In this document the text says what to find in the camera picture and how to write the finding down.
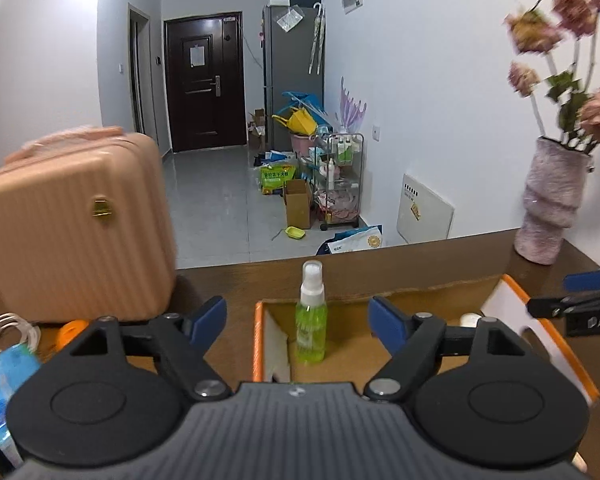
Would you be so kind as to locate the dark brown entrance door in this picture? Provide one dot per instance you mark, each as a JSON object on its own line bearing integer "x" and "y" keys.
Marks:
{"x": 205, "y": 110}

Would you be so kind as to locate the dried pink rose bouquet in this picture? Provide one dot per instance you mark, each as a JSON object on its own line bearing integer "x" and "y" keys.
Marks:
{"x": 575, "y": 5}

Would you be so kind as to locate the green spray bottle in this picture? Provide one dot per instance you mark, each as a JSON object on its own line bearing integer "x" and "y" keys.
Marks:
{"x": 311, "y": 330}

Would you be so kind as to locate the pink ribbed suitcase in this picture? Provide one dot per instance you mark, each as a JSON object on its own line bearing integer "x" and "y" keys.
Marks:
{"x": 80, "y": 240}

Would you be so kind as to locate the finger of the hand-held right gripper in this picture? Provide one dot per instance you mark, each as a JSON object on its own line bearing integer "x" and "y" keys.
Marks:
{"x": 555, "y": 306}
{"x": 585, "y": 280}

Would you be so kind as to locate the orange cardboard box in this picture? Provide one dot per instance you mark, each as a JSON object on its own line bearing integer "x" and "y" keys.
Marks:
{"x": 350, "y": 340}

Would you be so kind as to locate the grey side door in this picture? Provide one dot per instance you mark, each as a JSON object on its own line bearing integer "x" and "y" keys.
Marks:
{"x": 140, "y": 80}

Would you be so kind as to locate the metal storage cart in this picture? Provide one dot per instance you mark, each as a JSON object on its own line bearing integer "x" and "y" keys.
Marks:
{"x": 337, "y": 180}

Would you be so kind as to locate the blue tissue pack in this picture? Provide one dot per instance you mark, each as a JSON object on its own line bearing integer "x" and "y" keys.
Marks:
{"x": 5, "y": 385}

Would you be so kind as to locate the blue folding rack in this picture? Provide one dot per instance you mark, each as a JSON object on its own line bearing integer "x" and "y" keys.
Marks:
{"x": 305, "y": 100}

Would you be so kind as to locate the pink bucket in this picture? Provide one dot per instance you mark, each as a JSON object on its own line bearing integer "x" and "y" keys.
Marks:
{"x": 302, "y": 144}

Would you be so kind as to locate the grey refrigerator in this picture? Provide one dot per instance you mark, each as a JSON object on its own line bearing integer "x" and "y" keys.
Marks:
{"x": 290, "y": 70}

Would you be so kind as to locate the white paper notice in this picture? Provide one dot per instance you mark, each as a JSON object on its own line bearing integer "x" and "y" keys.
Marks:
{"x": 197, "y": 56}

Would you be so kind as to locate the open cartons by door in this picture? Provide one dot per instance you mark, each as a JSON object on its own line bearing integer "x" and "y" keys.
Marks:
{"x": 257, "y": 130}

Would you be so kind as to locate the white flat panel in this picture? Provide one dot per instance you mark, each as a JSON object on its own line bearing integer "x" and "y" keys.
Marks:
{"x": 425, "y": 210}

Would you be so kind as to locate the yellow dish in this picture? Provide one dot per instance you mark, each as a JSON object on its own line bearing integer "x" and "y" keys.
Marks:
{"x": 295, "y": 233}

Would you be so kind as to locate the hanging white umbrella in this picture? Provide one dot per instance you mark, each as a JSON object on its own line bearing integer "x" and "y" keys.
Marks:
{"x": 317, "y": 35}

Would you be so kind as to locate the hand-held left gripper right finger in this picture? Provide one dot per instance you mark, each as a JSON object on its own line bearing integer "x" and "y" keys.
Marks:
{"x": 385, "y": 325}

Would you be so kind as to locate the white and blue bag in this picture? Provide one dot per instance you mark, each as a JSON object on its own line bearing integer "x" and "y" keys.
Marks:
{"x": 352, "y": 241}

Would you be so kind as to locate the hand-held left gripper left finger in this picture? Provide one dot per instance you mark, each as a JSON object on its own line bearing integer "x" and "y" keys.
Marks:
{"x": 207, "y": 322}

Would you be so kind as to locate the pink textured vase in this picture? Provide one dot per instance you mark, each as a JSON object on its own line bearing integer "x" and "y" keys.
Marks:
{"x": 550, "y": 200}

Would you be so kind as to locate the orange fruit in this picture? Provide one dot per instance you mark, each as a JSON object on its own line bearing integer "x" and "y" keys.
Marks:
{"x": 70, "y": 335}

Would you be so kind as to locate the purple wall decoration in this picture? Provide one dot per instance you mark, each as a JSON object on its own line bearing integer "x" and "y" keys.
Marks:
{"x": 351, "y": 107}

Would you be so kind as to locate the green and yellow bag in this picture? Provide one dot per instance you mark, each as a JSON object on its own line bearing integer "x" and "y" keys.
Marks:
{"x": 277, "y": 180}

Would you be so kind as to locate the brown floor carton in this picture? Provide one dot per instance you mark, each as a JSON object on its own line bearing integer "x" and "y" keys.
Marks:
{"x": 297, "y": 207}

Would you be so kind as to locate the clear plastic bag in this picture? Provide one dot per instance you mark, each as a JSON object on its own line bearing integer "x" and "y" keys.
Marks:
{"x": 289, "y": 19}

